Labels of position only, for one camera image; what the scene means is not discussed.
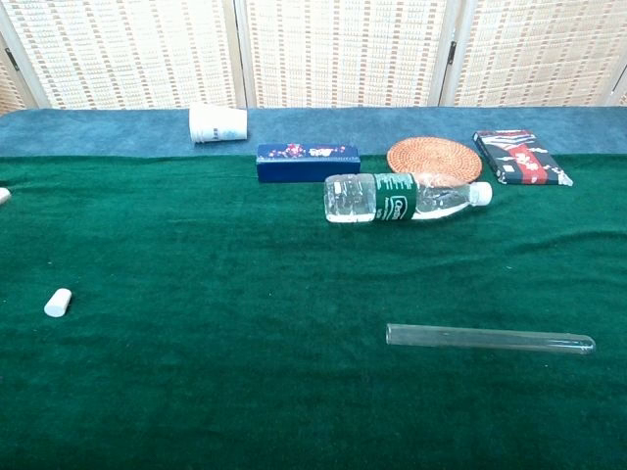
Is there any clear water bottle green label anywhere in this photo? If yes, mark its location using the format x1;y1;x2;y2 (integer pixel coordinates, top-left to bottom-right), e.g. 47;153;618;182
323;171;494;225

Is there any clear glass test tube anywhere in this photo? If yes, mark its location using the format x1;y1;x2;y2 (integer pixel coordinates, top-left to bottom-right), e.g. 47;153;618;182
385;322;598;356

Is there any black red snack packet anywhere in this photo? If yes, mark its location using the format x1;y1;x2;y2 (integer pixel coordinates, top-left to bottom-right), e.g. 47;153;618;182
471;128;574;188

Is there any blue rectangular box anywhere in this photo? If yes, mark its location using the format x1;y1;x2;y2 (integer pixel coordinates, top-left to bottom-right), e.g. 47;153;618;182
256;143;362;185

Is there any round woven rattan coaster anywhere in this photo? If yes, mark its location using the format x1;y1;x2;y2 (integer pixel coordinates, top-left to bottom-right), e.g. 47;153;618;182
386;137;484;183

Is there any woven bamboo screen panel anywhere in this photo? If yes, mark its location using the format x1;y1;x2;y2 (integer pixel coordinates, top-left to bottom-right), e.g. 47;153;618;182
0;43;30;117
234;0;457;109
440;0;627;108
0;0;249;112

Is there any white stopper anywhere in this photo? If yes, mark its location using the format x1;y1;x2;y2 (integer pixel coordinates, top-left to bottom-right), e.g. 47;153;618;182
43;288;73;318

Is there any blue table cover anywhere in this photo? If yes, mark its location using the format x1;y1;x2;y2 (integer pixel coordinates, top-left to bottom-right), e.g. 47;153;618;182
0;105;627;159

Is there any green velvet cloth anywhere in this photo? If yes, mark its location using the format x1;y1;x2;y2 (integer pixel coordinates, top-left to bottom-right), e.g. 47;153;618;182
0;153;627;470

